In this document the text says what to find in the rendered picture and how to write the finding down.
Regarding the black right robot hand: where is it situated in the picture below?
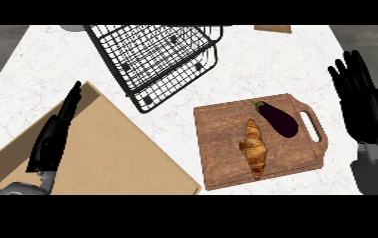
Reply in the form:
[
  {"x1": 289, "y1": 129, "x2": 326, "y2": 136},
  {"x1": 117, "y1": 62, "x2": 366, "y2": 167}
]
[{"x1": 326, "y1": 50, "x2": 378, "y2": 144}]

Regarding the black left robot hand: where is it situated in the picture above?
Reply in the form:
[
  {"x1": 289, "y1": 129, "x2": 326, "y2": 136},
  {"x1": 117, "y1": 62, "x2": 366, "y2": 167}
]
[{"x1": 24, "y1": 80, "x2": 84, "y2": 174}]

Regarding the brown wooden cutting board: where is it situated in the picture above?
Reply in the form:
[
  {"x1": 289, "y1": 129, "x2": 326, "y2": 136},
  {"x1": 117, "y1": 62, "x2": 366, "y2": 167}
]
[{"x1": 191, "y1": 93, "x2": 329, "y2": 192}]

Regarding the golden brown croissant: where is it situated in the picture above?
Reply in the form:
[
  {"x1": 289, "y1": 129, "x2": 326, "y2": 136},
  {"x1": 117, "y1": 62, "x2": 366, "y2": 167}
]
[{"x1": 237, "y1": 118, "x2": 270, "y2": 182}]

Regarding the tan wooden cabinet door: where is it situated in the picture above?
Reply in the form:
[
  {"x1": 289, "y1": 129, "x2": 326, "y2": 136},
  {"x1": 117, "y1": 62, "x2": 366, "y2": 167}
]
[{"x1": 0, "y1": 80, "x2": 202, "y2": 196}]

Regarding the dark purple eggplant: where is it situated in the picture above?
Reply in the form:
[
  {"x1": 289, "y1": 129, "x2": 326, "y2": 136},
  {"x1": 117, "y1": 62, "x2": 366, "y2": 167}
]
[{"x1": 249, "y1": 99, "x2": 299, "y2": 139}]

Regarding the small tan wooden block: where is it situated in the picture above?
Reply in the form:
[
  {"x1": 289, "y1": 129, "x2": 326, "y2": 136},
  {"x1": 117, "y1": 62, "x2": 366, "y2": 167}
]
[{"x1": 252, "y1": 25, "x2": 293, "y2": 34}]

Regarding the grey round object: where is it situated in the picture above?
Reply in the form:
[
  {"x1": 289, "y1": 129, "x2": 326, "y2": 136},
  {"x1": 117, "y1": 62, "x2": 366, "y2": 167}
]
[{"x1": 58, "y1": 25, "x2": 88, "y2": 33}]

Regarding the black wire tiered basket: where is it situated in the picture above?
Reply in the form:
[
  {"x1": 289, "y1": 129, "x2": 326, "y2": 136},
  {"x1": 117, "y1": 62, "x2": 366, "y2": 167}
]
[{"x1": 81, "y1": 25, "x2": 224, "y2": 114}]

